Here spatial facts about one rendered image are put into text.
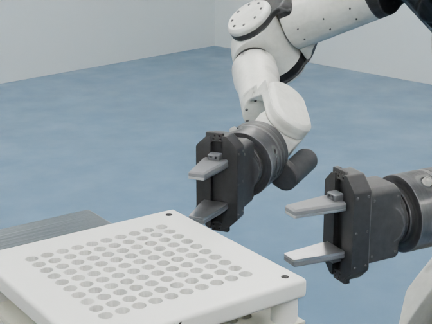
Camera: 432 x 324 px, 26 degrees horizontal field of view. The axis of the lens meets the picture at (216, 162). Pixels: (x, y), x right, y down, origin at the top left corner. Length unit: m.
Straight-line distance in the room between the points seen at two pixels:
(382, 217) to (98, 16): 5.75
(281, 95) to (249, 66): 0.14
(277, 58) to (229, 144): 0.40
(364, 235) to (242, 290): 0.17
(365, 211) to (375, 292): 2.17
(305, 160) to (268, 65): 0.20
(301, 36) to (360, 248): 0.57
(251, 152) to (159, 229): 0.19
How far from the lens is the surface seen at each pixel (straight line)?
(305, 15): 1.48
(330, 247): 1.02
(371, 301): 3.10
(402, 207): 1.03
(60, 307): 0.88
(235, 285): 0.91
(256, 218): 3.75
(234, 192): 1.14
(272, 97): 1.31
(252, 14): 1.49
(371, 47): 6.49
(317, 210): 0.98
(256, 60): 1.44
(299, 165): 1.28
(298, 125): 1.28
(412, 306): 1.35
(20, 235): 1.25
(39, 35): 6.40
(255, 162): 1.18
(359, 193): 0.98
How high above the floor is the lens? 1.33
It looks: 17 degrees down
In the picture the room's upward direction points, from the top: straight up
